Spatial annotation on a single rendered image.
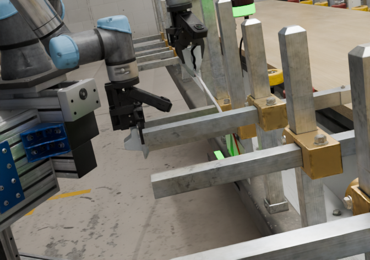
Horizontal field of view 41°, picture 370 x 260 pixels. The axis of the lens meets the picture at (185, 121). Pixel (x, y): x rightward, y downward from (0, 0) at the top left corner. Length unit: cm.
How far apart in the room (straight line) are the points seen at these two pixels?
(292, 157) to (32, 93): 91
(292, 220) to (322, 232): 55
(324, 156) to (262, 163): 9
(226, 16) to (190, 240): 145
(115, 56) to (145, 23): 782
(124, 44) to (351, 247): 78
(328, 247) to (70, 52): 77
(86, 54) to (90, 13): 791
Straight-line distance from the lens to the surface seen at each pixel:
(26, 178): 148
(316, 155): 76
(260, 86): 105
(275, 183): 113
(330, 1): 345
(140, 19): 900
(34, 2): 126
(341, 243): 57
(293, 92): 80
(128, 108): 122
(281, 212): 116
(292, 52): 79
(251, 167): 78
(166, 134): 100
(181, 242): 249
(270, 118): 99
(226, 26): 127
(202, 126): 100
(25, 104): 154
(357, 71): 57
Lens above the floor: 126
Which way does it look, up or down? 17 degrees down
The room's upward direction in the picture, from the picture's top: 11 degrees counter-clockwise
